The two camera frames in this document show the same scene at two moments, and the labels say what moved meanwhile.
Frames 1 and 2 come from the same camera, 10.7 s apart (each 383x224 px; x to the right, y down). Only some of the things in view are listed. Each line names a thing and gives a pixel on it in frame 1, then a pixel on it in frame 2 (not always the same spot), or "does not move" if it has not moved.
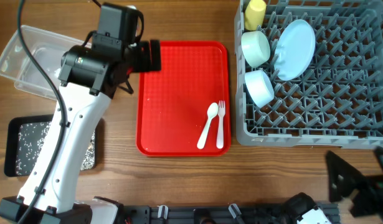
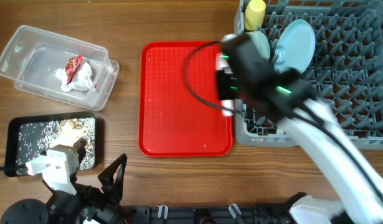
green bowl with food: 256,46 does not move
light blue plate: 294,50 does not move
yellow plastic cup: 255,14 does not move
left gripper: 144,63 → 113,190
